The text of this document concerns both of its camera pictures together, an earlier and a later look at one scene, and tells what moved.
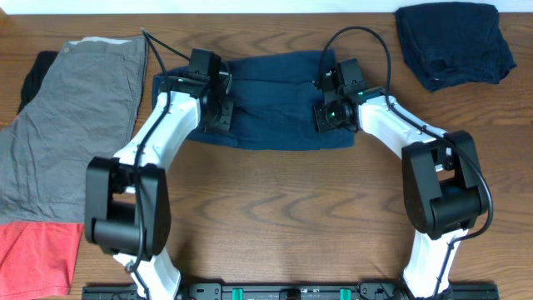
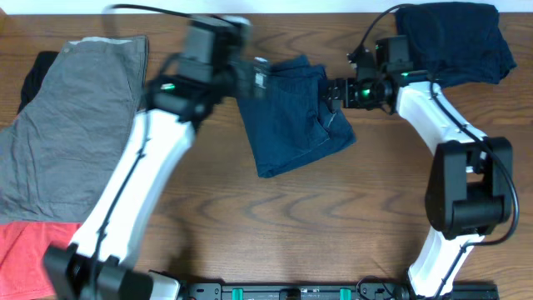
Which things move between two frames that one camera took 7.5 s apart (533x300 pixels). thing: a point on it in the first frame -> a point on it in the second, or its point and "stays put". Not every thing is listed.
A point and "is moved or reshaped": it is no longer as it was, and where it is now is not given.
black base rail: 295,291 stays put
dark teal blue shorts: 273,102 is moved or reshaped
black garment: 32,83 stays put
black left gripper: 225,110 -> 246,77
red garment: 37,260 stays put
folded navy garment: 455,42 stays put
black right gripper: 321,123 -> 349,100
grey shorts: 86,107 stays put
